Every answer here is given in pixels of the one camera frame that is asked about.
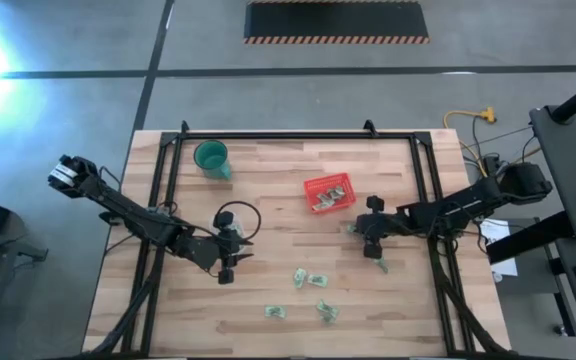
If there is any black metal table frame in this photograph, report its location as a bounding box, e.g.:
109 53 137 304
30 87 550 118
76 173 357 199
81 119 515 360

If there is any yellow extension cord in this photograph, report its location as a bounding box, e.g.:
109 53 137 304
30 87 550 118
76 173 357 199
441 105 498 174

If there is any orange plastic slotted basket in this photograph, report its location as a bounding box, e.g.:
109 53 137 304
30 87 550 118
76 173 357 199
303 172 358 216

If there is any dark desk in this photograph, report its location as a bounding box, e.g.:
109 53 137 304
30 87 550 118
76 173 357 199
528 102 576 244

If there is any clear plastic container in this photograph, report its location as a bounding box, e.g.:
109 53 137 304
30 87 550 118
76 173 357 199
210 211 246 242

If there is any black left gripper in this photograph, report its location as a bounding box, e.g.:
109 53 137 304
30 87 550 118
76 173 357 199
211 212 255 285

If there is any black support beam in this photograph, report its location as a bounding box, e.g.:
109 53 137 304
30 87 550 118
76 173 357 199
487 212 576 264

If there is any white paper sheet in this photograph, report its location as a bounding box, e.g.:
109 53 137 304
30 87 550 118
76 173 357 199
478 217 519 279

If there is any dark equipment stand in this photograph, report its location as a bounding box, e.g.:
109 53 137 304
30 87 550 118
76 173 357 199
0 227 49 360

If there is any green plastic cup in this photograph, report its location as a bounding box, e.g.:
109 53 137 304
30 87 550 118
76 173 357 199
192 139 233 182

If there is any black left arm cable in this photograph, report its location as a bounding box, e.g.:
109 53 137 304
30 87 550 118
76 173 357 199
215 200 263 242

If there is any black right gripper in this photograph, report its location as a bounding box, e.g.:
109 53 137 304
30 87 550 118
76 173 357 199
356 195 396 260

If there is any black hazard-striped floor mat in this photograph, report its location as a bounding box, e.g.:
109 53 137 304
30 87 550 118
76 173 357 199
243 0 431 45

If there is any black cable bundle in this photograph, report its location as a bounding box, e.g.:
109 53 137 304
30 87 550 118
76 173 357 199
460 114 544 176

